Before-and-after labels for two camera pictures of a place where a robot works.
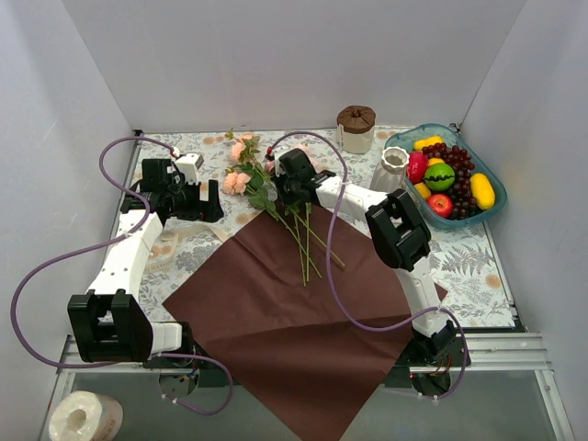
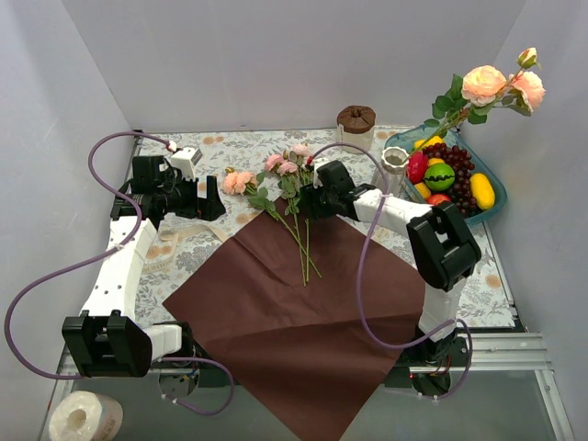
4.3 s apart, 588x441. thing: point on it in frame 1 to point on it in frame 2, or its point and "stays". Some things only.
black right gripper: x=282 y=182 to x=308 y=200
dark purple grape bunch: x=464 y=206 stays
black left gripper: x=202 y=208 stays
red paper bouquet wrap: x=302 y=313 stays
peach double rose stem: x=238 y=183 stays
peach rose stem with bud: x=243 y=148 to x=481 y=88
